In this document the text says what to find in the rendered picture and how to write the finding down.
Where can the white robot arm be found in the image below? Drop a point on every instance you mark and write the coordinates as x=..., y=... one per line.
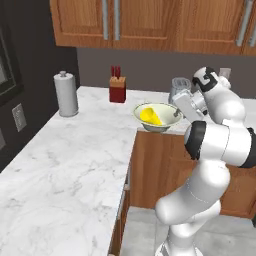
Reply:
x=213, y=143

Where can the red wooden knife block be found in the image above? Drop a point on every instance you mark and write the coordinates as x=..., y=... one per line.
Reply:
x=117, y=91

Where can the wooden base cupboard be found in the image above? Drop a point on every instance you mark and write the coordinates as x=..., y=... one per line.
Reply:
x=120, y=216
x=160, y=166

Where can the white paper towel roll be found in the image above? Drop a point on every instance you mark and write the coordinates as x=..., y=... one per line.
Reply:
x=66, y=96

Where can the yellow cup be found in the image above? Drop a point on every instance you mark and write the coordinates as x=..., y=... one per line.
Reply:
x=150, y=116

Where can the grey wall socket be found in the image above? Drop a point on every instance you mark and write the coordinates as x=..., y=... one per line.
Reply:
x=2, y=139
x=19, y=117

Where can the black built-in appliance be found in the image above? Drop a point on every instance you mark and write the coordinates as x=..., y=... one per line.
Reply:
x=6, y=73

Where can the wooden wall cupboard door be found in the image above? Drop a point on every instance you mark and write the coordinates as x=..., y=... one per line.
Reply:
x=252, y=20
x=146, y=20
x=80, y=20
x=210, y=23

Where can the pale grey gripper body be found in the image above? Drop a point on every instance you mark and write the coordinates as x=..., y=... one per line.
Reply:
x=185, y=104

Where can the pale green bowl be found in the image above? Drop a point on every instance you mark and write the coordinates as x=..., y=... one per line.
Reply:
x=166, y=111

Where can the white wall socket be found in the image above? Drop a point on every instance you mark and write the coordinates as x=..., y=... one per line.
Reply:
x=225, y=73

